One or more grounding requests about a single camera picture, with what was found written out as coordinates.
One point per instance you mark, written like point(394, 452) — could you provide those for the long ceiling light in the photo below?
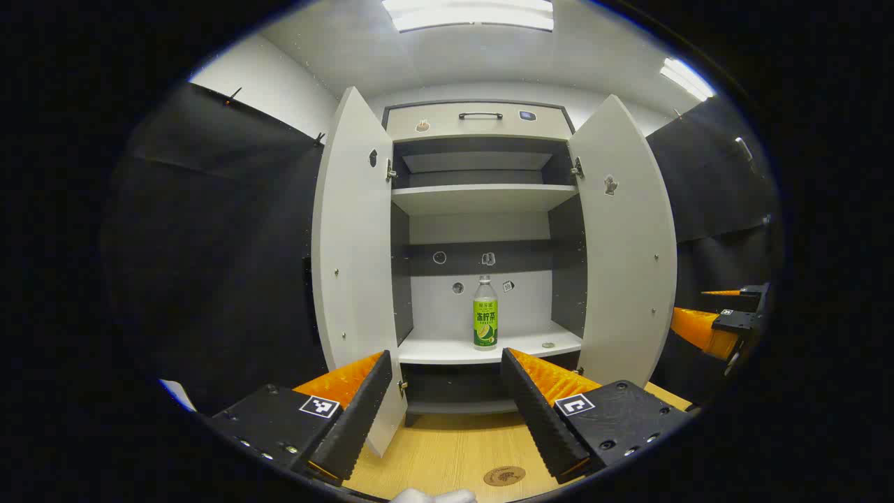
point(468, 14)

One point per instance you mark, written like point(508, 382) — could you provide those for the white printed sheet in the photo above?
point(178, 393)

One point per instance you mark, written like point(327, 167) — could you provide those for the white cabinet shelf board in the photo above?
point(482, 199)
point(447, 349)

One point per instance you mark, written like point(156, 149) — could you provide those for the round brown coaster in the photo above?
point(504, 476)

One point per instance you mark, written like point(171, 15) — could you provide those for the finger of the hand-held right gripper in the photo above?
point(740, 302)
point(702, 328)

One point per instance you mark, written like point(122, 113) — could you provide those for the green label bottle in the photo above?
point(485, 321)

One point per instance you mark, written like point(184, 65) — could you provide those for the black backdrop cloth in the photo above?
point(209, 244)

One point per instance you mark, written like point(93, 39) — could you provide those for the white cabinet drawer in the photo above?
point(447, 129)

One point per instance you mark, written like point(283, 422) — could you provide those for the cabinet door with checkered sticker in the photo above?
point(353, 265)

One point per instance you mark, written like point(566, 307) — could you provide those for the small ceiling light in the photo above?
point(688, 78)

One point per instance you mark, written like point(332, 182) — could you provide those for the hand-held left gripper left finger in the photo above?
point(363, 412)

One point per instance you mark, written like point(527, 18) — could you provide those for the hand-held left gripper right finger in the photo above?
point(534, 412)

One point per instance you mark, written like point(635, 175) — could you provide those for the cabinet door with square stickers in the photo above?
point(628, 265)

